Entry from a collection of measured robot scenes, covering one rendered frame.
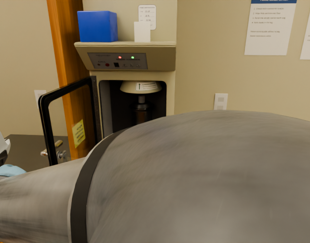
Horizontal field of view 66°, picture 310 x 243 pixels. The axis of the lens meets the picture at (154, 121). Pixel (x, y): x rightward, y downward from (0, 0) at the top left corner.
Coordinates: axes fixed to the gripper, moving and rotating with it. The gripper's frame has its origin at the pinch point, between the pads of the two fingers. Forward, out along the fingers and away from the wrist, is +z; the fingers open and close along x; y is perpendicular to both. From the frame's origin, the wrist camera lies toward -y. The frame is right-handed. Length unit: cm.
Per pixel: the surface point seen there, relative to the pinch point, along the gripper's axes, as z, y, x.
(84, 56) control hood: 35.0, 15.6, -7.0
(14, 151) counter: 62, -37, 47
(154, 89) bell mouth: 47, 2, -30
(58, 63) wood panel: 33.9, 13.3, 1.6
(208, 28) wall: 86, 24, -54
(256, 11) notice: 86, 32, -76
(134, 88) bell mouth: 44.9, 2.5, -21.9
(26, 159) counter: 54, -37, 35
